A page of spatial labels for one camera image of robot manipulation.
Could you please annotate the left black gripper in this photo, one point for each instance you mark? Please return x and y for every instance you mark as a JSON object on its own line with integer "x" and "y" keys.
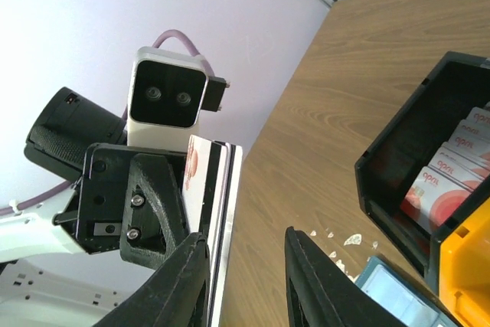
{"x": 152, "y": 219}

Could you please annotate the blue card holder wallet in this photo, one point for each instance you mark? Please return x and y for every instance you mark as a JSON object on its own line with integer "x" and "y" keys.
{"x": 394, "y": 294}

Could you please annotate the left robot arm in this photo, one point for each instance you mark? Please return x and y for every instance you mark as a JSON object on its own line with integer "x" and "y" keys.
{"x": 58, "y": 141}

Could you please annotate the red white cards stack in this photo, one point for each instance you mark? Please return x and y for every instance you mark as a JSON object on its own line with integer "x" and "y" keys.
{"x": 456, "y": 169}

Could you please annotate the left black bin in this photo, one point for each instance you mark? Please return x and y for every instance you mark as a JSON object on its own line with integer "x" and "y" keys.
{"x": 389, "y": 166}

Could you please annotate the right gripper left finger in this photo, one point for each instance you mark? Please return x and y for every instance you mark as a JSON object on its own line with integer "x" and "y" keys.
{"x": 175, "y": 295}

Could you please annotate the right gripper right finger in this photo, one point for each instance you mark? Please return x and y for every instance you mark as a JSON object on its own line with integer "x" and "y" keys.
{"x": 320, "y": 294}

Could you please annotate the yellow bin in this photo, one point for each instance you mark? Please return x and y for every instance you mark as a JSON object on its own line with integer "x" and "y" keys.
{"x": 464, "y": 269}

